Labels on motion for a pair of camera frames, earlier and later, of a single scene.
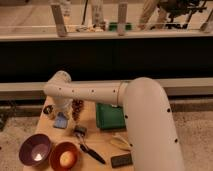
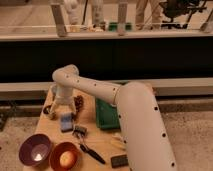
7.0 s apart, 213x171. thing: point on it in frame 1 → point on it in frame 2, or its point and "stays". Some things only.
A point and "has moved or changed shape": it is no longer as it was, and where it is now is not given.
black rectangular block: x=121 y=160 stays
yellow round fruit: x=66 y=159 stays
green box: x=110 y=117 stays
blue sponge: x=60 y=120 has moved or changed shape
